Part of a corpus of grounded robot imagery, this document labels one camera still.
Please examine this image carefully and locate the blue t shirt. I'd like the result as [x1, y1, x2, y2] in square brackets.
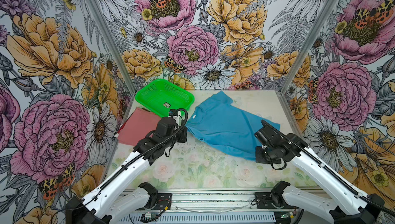
[186, 90, 281, 161]

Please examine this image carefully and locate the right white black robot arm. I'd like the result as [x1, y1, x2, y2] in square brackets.
[255, 120, 390, 224]

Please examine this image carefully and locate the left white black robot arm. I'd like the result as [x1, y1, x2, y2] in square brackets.
[65, 109, 188, 224]

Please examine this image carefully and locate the folded red t shirt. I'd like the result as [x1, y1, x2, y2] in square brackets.
[118, 107, 161, 146]

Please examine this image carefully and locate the green plastic basket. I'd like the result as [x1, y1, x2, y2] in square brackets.
[135, 79, 194, 118]

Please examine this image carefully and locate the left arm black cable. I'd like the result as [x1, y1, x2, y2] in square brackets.
[89, 108, 189, 200]

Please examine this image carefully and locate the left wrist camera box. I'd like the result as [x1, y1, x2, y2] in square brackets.
[169, 109, 183, 125]

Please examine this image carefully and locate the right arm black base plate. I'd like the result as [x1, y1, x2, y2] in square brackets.
[254, 192, 290, 209]

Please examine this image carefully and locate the aluminium front rail frame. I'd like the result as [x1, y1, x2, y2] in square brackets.
[117, 191, 310, 224]

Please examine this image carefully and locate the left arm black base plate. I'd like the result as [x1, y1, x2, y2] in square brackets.
[148, 192, 172, 211]

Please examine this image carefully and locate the left aluminium corner post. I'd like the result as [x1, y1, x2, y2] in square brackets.
[85, 0, 137, 97]

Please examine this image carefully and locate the aluminium corner post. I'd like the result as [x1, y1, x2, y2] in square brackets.
[279, 0, 339, 95]
[85, 0, 137, 97]

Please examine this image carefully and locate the right aluminium corner post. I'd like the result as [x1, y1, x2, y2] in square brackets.
[279, 0, 339, 95]

